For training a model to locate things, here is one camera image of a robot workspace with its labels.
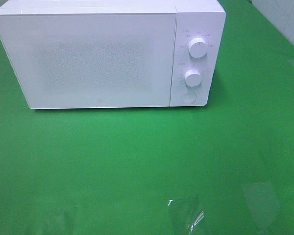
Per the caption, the round microwave door button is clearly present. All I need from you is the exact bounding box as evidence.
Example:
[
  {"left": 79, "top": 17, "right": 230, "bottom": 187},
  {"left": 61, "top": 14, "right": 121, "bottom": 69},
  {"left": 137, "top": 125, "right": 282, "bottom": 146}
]
[{"left": 182, "top": 92, "right": 196, "bottom": 104}]

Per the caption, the white microwave knob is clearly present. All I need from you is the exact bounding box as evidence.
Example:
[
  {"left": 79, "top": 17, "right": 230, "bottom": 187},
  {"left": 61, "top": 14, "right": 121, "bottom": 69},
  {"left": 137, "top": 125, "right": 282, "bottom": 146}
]
[
  {"left": 184, "top": 70, "right": 202, "bottom": 87},
  {"left": 188, "top": 36, "right": 209, "bottom": 58}
]

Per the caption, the white microwave door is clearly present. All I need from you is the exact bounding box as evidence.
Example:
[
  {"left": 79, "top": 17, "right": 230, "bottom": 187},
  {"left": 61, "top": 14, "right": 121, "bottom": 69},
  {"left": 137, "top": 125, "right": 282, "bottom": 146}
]
[{"left": 0, "top": 13, "right": 176, "bottom": 109}]

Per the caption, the green table cloth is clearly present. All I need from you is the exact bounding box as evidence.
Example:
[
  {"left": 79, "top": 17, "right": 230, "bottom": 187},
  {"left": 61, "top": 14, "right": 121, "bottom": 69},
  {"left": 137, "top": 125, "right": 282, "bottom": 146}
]
[{"left": 0, "top": 0, "right": 294, "bottom": 235}]

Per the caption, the white microwave oven body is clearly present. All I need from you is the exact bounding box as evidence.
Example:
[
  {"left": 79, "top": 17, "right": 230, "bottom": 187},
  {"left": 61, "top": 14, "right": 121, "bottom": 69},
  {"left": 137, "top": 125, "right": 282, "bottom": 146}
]
[{"left": 0, "top": 0, "right": 226, "bottom": 107}]

